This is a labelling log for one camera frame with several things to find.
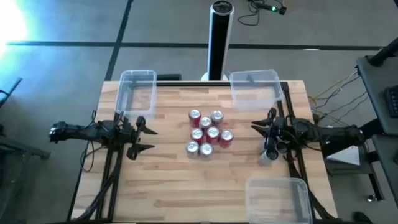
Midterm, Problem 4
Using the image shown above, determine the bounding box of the grey metal stand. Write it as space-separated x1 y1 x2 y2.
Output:
0 77 51 224

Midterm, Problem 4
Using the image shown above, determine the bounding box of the black rounded floor object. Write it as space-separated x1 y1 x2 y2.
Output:
353 211 374 224

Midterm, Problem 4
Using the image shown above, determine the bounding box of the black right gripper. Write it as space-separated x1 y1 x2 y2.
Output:
251 108 292 147

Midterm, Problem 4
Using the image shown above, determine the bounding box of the black desk foot bar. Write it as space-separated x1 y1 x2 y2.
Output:
368 172 385 202

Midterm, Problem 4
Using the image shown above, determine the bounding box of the black pole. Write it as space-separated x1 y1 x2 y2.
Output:
368 37 398 67

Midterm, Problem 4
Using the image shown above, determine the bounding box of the black keyboard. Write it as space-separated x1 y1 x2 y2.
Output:
384 85 398 119

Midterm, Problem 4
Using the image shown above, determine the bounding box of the black aluminium cross rail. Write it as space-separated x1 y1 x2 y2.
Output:
155 81 289 88

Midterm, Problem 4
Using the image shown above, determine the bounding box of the yellow cable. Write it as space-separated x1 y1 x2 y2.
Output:
307 70 359 101

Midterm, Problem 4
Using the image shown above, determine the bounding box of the white box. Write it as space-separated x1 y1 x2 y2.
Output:
326 145 361 167

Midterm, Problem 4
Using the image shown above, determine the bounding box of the black slanted desk leg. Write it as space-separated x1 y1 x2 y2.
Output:
320 118 385 158

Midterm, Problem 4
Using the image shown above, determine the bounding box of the black power strip cable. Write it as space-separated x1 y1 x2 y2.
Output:
238 0 262 26

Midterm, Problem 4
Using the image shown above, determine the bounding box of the black cable loop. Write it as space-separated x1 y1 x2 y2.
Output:
80 110 98 172

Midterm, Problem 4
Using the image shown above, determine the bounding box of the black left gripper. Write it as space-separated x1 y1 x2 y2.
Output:
119 116 159 161

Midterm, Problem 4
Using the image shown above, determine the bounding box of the black white tower fan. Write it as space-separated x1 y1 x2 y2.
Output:
200 0 234 82

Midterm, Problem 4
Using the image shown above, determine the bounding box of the black cable bundle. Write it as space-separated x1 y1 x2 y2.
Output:
74 155 121 222

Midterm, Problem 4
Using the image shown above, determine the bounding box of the black power strip green light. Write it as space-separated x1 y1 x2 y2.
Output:
256 2 287 16

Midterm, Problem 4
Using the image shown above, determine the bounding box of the red soda can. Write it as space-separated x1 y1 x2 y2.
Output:
190 127 205 144
206 126 221 144
218 129 234 149
188 108 202 128

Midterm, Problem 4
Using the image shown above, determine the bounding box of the dark grey low desk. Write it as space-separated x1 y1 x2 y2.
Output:
371 134 398 206

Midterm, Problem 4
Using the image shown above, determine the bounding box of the clear plastic bin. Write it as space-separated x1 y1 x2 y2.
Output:
229 69 284 111
244 176 313 224
115 70 158 121

